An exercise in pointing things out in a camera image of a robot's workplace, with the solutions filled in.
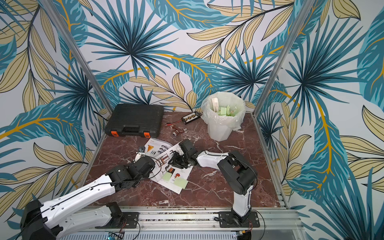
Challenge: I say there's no black box of brass parts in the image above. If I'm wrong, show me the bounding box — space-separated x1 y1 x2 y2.
181 111 201 125

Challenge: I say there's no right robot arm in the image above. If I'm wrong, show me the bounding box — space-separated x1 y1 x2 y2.
169 139 258 222

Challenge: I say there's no aluminium front rail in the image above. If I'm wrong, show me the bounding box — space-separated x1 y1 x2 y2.
44 206 307 240

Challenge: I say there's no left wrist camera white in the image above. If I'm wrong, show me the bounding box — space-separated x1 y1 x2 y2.
134 146 146 162

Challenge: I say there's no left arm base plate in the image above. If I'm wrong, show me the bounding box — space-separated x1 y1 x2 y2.
95 212 140 229

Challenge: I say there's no black plastic tool case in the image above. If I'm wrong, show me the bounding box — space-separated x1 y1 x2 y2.
105 104 164 138

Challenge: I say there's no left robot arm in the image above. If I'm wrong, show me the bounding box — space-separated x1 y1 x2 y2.
19 156 156 240

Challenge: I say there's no left aluminium frame post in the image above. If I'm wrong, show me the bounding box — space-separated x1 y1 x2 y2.
41 0 113 115

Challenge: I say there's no white bin with bag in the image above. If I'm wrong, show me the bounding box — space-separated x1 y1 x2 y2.
201 92 246 142

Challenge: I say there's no green sticky note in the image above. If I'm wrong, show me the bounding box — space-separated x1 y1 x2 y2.
174 177 188 189
162 172 173 182

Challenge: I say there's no aluminium frame post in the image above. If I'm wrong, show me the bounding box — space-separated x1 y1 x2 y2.
41 0 113 115
253 1 314 120

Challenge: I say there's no right aluminium frame post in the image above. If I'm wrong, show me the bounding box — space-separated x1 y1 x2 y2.
253 1 314 120

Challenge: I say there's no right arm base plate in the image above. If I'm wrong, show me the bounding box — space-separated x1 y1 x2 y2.
216 211 261 229

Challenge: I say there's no yellow art textbook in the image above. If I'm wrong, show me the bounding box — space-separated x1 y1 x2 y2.
144 138 193 194

